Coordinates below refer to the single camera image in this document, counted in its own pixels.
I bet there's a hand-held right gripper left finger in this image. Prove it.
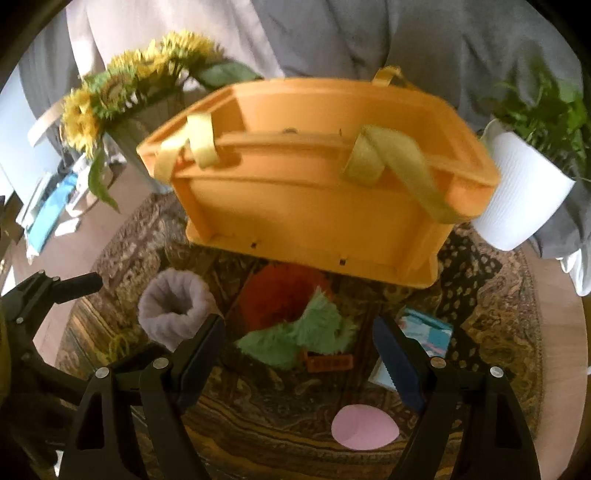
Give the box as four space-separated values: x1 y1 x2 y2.
58 315 227 480

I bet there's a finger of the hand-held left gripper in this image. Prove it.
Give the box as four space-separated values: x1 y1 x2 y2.
2 271 103 340

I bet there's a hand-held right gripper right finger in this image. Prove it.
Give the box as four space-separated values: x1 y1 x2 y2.
373 316 541 480

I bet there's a light blue packet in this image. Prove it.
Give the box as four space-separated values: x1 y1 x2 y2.
369 308 454 388

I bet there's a lavender fuzzy sock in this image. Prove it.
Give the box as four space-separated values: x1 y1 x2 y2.
139 270 220 352

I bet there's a pink round pad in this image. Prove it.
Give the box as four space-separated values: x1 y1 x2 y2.
331 405 400 452

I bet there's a green fuzzy plush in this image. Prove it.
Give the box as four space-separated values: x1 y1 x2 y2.
236 286 360 370

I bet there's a red fuzzy plush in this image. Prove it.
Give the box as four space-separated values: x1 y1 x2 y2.
240 263 331 330

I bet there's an orange plastic crate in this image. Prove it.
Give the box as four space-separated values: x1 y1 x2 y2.
137 66 503 291

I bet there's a blue folded cloth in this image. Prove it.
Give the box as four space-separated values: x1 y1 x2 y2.
27 173 78 254

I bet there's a patterned rug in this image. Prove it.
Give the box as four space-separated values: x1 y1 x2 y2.
55 194 543 480

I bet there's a grey ribbed vase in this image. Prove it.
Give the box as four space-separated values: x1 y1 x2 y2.
106 88 204 195

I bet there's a sunflower bouquet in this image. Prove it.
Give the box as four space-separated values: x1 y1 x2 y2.
60 30 264 213

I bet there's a white sheer curtain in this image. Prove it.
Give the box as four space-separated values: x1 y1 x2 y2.
560 248 591 297

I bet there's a white ribbed plant pot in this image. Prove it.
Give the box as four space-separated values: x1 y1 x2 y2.
468 119 577 252

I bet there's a beige curtain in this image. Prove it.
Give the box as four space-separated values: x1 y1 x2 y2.
65 0 287 93

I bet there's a green leafy plant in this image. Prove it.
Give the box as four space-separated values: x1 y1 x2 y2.
478 69 591 181

